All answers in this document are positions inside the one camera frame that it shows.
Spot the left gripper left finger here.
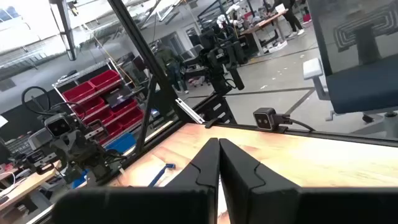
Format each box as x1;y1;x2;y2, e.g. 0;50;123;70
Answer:
165;138;221;189

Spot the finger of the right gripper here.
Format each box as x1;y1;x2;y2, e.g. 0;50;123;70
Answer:
62;144;77;167
73;143;90;166

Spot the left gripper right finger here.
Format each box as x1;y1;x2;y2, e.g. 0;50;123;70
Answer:
219;138;302;224

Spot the blue disposable razor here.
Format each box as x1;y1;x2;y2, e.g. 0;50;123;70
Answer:
148;162;177;188

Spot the black keyboard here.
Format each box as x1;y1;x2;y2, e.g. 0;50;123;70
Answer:
6;135;34;156

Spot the red storage bin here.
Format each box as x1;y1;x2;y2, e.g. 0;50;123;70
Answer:
90;108;116;125
73;96;106;116
61;81;96;103
98;121;124;146
119;107;145;130
88;69;123;91
110;98;138;118

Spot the black edge clamp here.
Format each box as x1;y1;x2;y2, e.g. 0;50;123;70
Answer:
204;117;225;129

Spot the wooden workbench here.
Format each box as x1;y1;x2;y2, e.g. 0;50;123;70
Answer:
0;160;62;215

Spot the silver aluminium bar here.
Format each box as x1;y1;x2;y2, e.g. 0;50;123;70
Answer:
175;98;206;124

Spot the black labelled control box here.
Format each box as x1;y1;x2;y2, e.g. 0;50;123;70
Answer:
194;93;238;125

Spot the dark purple box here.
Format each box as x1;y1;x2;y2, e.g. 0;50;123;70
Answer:
103;85;134;108

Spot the metal bin shelf rack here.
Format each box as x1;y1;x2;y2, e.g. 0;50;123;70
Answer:
52;58;146;149

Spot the person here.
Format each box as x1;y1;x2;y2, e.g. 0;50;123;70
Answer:
153;42;190;95
272;0;306;37

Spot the blue office chair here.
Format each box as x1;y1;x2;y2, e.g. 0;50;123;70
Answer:
303;0;398;139

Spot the background wooden desk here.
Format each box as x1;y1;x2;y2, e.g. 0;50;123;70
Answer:
239;8;290;57

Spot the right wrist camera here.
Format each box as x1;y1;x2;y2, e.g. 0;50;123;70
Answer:
44;113;73;138

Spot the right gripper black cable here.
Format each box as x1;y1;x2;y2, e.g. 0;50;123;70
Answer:
21;86;86;121

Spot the table-level camera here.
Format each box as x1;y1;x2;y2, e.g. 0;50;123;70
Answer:
252;107;292;133

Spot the black camera cable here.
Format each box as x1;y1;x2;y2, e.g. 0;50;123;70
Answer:
287;118;317;132

